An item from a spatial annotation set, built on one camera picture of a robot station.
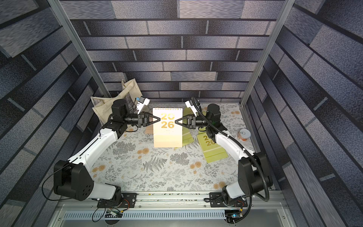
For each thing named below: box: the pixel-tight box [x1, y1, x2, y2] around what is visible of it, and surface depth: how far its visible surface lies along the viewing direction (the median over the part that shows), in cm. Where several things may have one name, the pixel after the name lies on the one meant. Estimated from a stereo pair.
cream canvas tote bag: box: [90, 78, 143, 126], surface depth 87 cm
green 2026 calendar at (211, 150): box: [196, 131, 229, 164], surface depth 94 cm
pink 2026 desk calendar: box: [152, 107, 183, 148], surface depth 71 cm
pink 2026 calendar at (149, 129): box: [145, 123, 154, 135], surface depth 70 cm
